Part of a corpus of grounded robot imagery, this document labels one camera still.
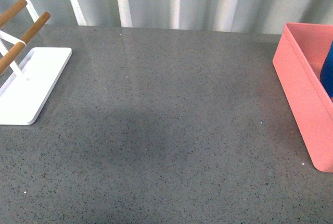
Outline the blue microfiber towel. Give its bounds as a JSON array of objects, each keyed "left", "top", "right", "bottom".
[{"left": 320, "top": 43, "right": 333, "bottom": 98}]

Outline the pink plastic storage box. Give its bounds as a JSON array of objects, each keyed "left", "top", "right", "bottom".
[{"left": 273, "top": 22, "right": 332, "bottom": 172}]

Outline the white towel rack stand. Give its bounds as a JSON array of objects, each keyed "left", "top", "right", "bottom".
[{"left": 0, "top": 30, "right": 73, "bottom": 126}]

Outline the lower wooden rack rod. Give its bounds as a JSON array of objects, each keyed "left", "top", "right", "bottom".
[{"left": 1, "top": 12, "right": 50, "bottom": 73}]

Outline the wooden rack rod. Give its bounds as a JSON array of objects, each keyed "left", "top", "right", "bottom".
[
  {"left": 1, "top": 12, "right": 50, "bottom": 73},
  {"left": 0, "top": 0, "right": 28, "bottom": 28}
]

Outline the upper wooden rack rod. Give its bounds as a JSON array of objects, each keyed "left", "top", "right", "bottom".
[{"left": 0, "top": 0, "right": 28, "bottom": 28}]

